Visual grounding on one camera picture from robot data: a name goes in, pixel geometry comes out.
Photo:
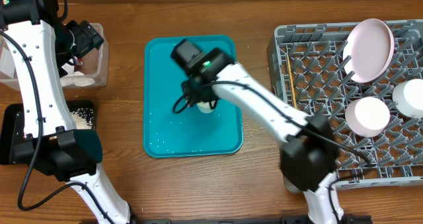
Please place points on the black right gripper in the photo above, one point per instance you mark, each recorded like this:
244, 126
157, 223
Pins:
193, 98

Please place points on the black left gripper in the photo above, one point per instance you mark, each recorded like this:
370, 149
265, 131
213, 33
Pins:
88, 38

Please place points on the white paper cup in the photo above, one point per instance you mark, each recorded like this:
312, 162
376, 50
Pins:
206, 107

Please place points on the white napkin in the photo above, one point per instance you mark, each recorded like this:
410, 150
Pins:
76, 78

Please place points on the wooden chopstick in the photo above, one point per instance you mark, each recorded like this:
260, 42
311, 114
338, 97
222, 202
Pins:
293, 96

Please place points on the pink bowl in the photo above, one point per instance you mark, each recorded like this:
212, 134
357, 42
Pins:
367, 116

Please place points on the pink plate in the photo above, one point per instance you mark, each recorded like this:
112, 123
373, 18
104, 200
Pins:
369, 50

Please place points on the white bowl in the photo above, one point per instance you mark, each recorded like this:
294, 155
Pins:
408, 96

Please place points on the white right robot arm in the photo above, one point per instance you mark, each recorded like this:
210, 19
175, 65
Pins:
307, 149

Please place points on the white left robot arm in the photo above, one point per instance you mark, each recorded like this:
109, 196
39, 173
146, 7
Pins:
42, 42

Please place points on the black food waste tray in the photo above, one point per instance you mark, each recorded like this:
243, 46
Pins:
13, 124

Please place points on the grey dishwasher rack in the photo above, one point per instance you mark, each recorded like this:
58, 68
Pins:
392, 158

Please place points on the clear plastic bin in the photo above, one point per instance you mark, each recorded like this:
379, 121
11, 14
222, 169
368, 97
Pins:
93, 65

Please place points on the teal plastic tray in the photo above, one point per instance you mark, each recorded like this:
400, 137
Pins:
192, 132

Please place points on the pile of rice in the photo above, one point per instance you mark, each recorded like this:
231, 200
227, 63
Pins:
83, 118

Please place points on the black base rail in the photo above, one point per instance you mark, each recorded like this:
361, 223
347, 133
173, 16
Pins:
298, 219

